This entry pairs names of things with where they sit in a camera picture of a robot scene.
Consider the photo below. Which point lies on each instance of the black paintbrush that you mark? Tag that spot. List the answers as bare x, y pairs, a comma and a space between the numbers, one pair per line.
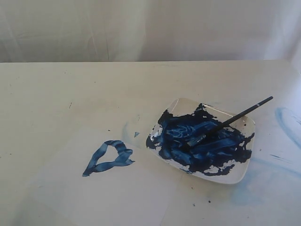
196, 141

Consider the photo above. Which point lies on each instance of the white paper sheet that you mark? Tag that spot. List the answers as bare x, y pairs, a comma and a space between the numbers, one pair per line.
59, 195

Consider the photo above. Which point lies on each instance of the white plate with blue paint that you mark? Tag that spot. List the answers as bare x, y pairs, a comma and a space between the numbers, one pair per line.
222, 157

